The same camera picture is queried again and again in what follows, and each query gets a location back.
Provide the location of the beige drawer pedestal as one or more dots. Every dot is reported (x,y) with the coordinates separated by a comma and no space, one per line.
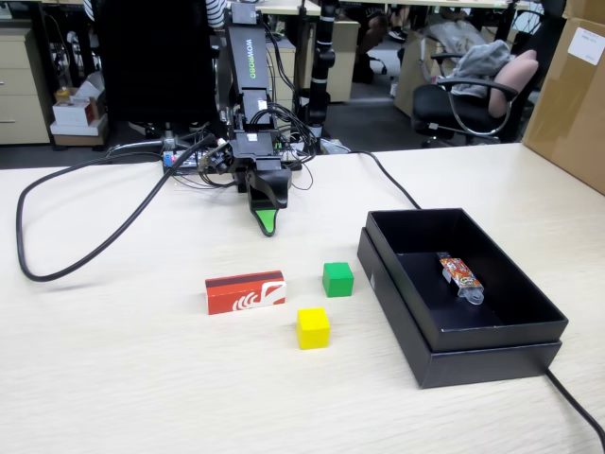
(288,57)

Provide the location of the white paper label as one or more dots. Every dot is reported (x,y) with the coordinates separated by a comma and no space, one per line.
(586,45)

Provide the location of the flat white carton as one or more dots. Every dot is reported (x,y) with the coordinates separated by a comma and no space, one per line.
(78,130)

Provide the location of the black monitor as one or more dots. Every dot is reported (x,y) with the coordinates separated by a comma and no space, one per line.
(156,61)

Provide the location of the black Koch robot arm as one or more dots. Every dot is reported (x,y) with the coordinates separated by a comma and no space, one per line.
(246,52)

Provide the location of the large brown cardboard box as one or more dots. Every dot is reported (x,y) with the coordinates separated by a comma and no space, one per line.
(567,118)

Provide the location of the open black box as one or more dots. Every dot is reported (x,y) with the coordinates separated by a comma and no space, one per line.
(472,340)

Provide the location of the black articulated pole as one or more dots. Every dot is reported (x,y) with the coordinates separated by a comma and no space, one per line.
(321,61)

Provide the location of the person in striped shirt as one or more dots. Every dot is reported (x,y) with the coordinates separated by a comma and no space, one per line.
(215,12)

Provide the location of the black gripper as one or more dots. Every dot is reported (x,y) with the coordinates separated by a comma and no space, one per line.
(269,165)

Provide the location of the black office chair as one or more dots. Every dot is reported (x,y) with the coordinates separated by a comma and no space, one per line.
(432,101)

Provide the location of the beige drawer cabinet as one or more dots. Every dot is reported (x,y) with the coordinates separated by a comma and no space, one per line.
(19,94)

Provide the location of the silver metal stand base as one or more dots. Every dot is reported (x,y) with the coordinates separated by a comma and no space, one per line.
(167,140)

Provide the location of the yellow cube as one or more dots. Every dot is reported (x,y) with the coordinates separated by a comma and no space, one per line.
(312,328)

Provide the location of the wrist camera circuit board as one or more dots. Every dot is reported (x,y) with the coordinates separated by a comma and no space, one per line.
(215,162)

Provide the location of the gray cloth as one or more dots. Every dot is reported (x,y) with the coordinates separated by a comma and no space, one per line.
(482,61)

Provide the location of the seated person legs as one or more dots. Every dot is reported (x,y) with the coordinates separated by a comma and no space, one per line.
(371,42)

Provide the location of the pink cushion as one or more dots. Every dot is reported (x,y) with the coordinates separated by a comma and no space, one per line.
(515,75)

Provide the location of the electronics board with blue connectors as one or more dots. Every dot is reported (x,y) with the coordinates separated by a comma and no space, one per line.
(172,161)

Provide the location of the green cube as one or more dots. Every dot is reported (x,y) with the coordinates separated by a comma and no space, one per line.
(338,281)

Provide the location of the white carton with red side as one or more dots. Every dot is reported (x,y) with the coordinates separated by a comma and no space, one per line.
(71,112)

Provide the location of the open white carton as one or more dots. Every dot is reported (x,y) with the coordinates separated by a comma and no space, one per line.
(92,87)

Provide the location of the small brown cardboard box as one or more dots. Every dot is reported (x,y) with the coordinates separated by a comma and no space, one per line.
(586,7)

